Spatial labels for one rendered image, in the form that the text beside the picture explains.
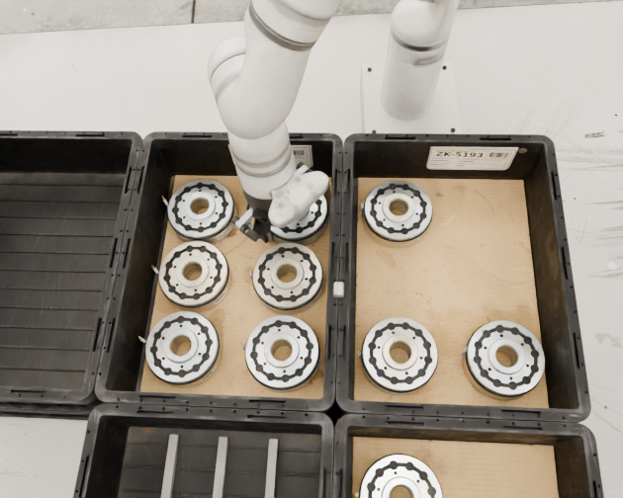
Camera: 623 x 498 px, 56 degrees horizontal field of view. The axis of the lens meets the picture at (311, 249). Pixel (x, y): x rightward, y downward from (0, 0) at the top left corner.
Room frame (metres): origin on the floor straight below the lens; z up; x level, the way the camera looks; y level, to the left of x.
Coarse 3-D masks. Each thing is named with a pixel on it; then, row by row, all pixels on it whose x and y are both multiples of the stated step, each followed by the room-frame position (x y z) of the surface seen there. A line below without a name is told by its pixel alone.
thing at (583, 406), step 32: (352, 160) 0.44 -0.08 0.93; (352, 192) 0.39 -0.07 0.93; (576, 320) 0.17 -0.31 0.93; (576, 352) 0.13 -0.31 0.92; (576, 384) 0.09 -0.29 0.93; (448, 416) 0.08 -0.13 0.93; (480, 416) 0.07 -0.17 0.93; (512, 416) 0.07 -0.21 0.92; (544, 416) 0.06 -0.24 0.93; (576, 416) 0.06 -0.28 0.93
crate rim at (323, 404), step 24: (144, 144) 0.52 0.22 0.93; (336, 144) 0.47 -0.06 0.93; (144, 168) 0.48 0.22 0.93; (336, 168) 0.44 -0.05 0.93; (336, 192) 0.40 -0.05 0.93; (336, 216) 0.36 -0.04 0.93; (336, 240) 0.32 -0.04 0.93; (120, 264) 0.33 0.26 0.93; (336, 264) 0.29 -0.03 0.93; (120, 288) 0.30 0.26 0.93; (120, 312) 0.26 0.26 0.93; (336, 312) 0.22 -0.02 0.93; (336, 336) 0.19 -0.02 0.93; (336, 360) 0.17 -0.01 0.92; (96, 384) 0.17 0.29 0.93; (240, 408) 0.12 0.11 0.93; (264, 408) 0.12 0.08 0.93; (288, 408) 0.11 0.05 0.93; (312, 408) 0.11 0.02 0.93
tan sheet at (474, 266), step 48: (432, 192) 0.43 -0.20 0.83; (480, 192) 0.42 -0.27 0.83; (432, 240) 0.35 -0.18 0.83; (480, 240) 0.34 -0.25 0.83; (528, 240) 0.33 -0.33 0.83; (384, 288) 0.28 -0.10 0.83; (432, 288) 0.27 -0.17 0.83; (480, 288) 0.26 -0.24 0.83; (528, 288) 0.25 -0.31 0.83; (432, 336) 0.20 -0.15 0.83; (432, 384) 0.13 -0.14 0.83
